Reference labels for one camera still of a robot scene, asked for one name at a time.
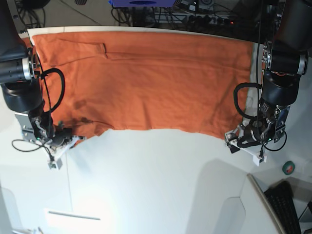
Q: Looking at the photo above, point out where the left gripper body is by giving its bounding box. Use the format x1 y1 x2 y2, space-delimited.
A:
240 125 261 148

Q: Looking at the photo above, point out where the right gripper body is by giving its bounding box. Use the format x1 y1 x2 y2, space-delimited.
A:
50 128 73 149

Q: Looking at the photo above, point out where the orange t-shirt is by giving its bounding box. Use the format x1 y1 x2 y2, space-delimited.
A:
33 32 253 138

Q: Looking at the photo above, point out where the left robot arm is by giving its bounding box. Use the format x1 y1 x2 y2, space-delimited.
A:
225 0 312 149

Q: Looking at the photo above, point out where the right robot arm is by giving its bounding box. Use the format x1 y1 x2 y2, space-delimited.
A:
0 0 73 147

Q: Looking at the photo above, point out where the green tape roll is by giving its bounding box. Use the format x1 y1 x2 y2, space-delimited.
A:
282 161 295 176

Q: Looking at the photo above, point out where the black keyboard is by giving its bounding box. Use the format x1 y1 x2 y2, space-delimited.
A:
264 181 301 234

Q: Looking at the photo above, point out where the blue box with oval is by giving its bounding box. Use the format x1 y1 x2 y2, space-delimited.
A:
109 0 176 7

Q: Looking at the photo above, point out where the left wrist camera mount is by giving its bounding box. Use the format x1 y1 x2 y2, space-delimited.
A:
225 130 267 166

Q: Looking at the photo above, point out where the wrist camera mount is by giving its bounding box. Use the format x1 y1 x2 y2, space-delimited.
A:
225 130 267 166
45 136 86 170

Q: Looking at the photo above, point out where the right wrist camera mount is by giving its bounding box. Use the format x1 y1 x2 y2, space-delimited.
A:
45 136 86 170

